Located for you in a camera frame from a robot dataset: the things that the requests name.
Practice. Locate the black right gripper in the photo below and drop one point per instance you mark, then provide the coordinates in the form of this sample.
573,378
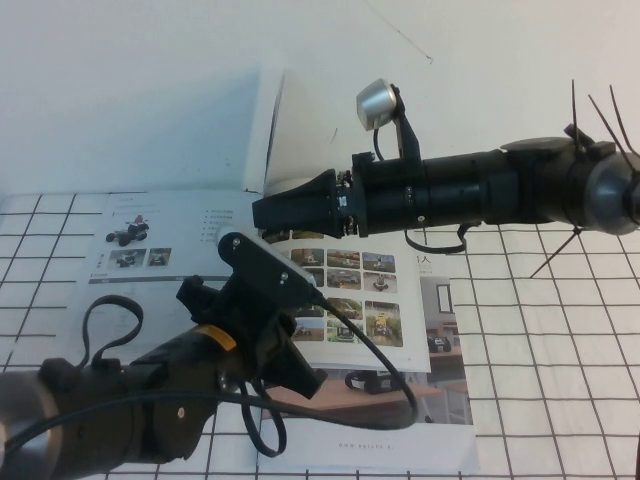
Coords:
385,200

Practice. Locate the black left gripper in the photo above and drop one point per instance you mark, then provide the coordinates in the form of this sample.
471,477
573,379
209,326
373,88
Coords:
265,355

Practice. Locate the white product catalog book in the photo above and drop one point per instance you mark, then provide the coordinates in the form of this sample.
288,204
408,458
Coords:
175,215

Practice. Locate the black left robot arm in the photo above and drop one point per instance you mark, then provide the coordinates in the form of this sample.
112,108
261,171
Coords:
100,425

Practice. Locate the closed brochure with office photo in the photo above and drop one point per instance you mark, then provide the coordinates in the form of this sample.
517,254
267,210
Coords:
440,400

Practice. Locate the white black-grid tablecloth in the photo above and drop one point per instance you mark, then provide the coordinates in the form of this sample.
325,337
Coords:
550,375

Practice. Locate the black left camera mount bracket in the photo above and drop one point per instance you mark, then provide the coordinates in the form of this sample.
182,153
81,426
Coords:
260,270

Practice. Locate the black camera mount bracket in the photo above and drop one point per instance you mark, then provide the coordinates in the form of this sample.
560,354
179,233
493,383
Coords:
260,270
407,135

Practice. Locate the black right camera mount bracket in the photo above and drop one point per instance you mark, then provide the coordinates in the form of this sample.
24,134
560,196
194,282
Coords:
407,135

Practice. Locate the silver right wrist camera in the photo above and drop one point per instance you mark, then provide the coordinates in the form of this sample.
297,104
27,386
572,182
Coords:
375,102

